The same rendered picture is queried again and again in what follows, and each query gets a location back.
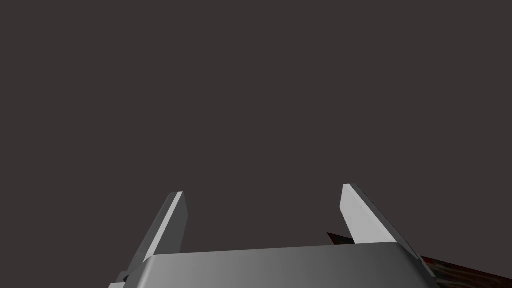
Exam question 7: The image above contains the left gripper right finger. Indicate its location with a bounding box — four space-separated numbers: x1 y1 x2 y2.
339 183 426 263

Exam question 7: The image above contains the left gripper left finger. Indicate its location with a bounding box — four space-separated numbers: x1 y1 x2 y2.
127 191 189 274

